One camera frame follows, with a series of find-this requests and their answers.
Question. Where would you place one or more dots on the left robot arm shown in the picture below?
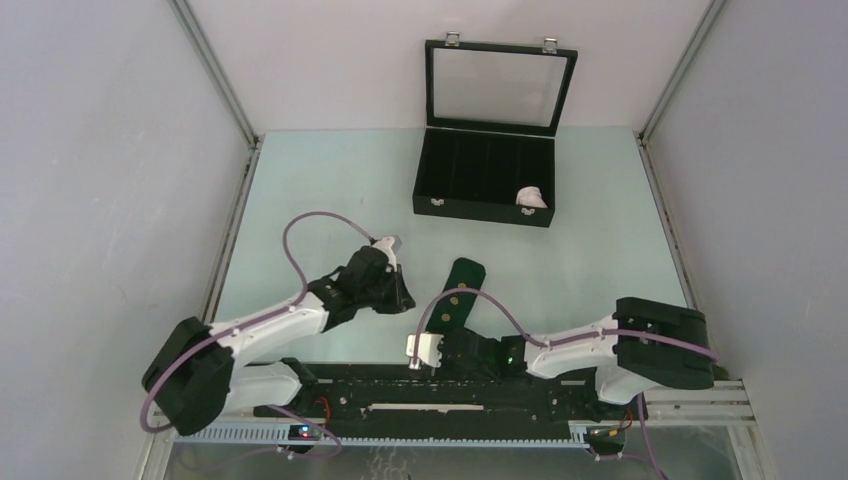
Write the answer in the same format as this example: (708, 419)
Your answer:
(201, 371)

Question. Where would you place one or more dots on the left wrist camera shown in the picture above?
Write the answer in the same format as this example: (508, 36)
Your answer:
(389, 245)

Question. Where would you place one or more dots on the green snowman sock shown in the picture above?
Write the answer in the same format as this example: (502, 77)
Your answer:
(452, 312)

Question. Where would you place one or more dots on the white sock with black stripes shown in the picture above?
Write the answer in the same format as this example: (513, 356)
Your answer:
(531, 197)

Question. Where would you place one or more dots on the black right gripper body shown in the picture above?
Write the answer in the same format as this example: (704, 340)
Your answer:
(452, 368)

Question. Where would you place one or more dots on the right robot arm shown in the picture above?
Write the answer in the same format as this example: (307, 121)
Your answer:
(643, 344)

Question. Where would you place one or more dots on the left aluminium frame post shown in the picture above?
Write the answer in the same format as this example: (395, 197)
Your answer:
(204, 49)

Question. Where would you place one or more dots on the right aluminium frame post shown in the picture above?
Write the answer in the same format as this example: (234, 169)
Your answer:
(698, 38)

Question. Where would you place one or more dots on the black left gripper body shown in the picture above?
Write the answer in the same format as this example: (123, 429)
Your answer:
(381, 296)

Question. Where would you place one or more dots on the black display case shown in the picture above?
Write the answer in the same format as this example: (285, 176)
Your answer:
(492, 114)

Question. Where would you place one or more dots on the aluminium frame post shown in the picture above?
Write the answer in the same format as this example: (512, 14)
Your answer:
(698, 38)
(204, 49)

